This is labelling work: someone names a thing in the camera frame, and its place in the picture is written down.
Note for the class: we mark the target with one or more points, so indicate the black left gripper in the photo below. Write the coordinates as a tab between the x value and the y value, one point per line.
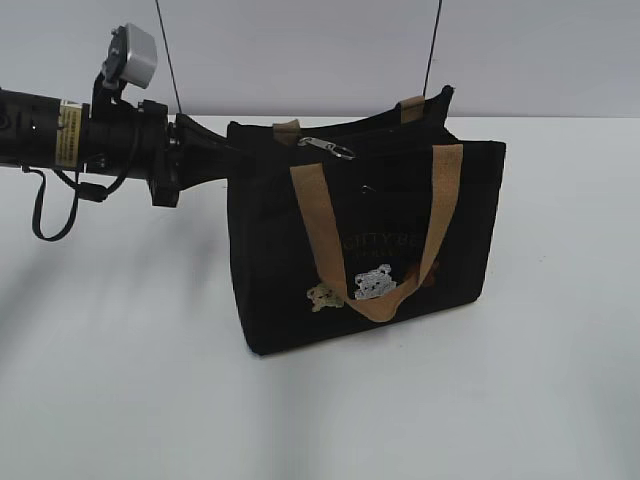
133	143

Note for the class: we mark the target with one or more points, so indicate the black canvas tote bag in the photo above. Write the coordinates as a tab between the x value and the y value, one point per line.
345	228

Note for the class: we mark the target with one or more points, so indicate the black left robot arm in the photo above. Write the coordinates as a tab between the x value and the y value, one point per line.
45	132

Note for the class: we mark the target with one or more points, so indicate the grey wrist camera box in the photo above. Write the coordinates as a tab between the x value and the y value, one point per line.
132	58

